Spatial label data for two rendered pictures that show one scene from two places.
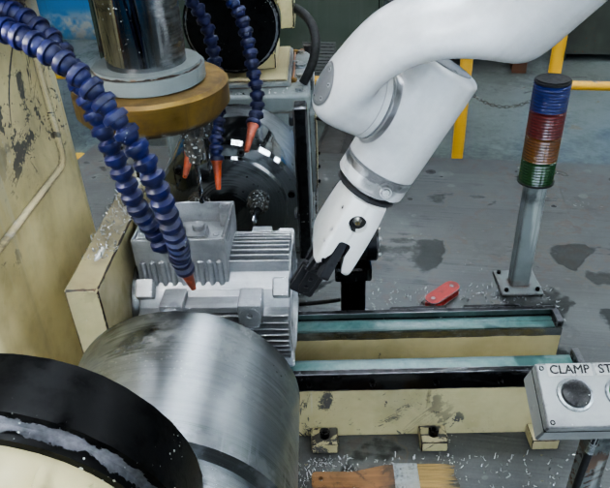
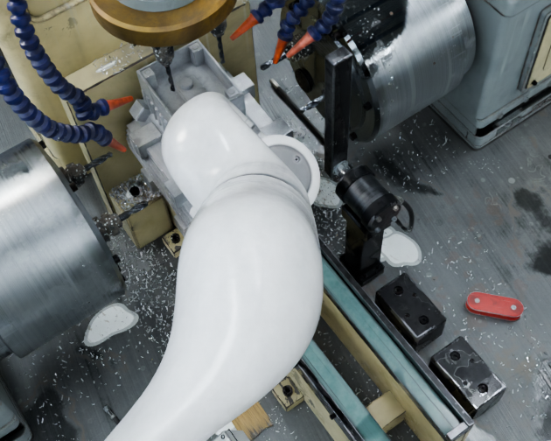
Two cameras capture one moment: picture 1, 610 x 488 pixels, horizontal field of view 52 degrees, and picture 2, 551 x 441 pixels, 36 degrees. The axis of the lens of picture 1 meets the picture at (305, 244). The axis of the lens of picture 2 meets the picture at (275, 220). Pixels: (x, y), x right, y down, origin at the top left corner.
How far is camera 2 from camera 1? 0.82 m
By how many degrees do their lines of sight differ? 46
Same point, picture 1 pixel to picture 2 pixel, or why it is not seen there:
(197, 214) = (221, 78)
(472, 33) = (193, 196)
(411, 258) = (543, 243)
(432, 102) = not seen: hidden behind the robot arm
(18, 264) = (70, 29)
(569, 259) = not seen: outside the picture
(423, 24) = (179, 154)
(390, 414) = not seen: hidden behind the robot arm
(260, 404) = (31, 274)
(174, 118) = (122, 34)
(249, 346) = (69, 232)
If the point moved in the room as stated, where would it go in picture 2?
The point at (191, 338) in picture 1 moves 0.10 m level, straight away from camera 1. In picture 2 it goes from (33, 199) to (91, 145)
